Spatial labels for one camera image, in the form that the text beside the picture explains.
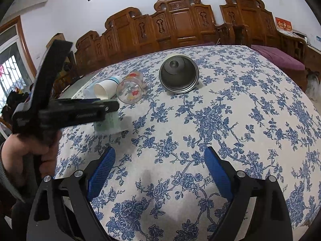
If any purple armchair cushion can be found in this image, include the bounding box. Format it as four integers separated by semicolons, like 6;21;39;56
251;45;305;71

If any white paper cup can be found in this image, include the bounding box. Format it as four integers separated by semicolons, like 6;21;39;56
93;76;122;100

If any red sign card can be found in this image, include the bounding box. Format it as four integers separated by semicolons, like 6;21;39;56
275;17;293;33

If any person's left hand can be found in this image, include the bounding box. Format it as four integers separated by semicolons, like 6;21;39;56
1;131;62;187

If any cardboard boxes stack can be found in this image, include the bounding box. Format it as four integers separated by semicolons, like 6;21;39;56
46;33;65;49

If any blue floral tablecloth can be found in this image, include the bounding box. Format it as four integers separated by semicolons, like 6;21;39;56
56;46;320;240

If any carved wooden armchair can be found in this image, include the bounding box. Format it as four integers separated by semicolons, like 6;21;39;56
220;0;320;91

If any clear plastic cup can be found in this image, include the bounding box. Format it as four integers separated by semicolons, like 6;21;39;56
83;86;96;99

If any green yogurt cup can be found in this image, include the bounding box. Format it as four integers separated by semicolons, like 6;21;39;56
93;111;131;135

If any clear printed glass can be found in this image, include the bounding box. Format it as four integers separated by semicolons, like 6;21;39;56
116;71;144;104

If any white steel thermos cup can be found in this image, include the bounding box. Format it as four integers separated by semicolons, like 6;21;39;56
159;54;200;94

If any carved wooden sofa bench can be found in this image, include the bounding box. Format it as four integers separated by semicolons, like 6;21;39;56
75;0;236;76

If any window with metal grille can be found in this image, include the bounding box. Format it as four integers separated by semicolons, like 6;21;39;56
0;16;37;107

